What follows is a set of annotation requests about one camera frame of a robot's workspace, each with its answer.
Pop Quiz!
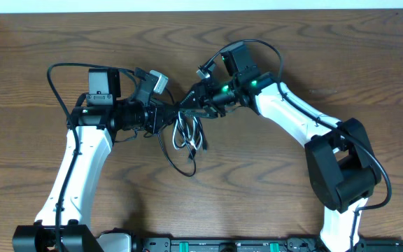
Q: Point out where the black USB cable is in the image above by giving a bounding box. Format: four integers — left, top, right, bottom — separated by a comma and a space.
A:
113, 111, 208, 178

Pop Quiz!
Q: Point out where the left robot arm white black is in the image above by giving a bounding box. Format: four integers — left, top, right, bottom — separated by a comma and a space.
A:
12, 64, 174, 251

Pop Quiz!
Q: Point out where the white USB cable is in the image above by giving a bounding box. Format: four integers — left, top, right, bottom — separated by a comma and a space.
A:
171, 111, 204, 151

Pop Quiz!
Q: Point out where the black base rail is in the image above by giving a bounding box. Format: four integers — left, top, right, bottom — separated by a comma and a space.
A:
98, 229, 403, 252

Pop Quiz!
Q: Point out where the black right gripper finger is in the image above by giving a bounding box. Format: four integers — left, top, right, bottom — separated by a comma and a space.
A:
179, 107, 222, 119
179, 83, 205, 109

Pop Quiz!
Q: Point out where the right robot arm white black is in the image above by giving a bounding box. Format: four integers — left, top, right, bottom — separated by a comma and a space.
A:
179, 41, 387, 251

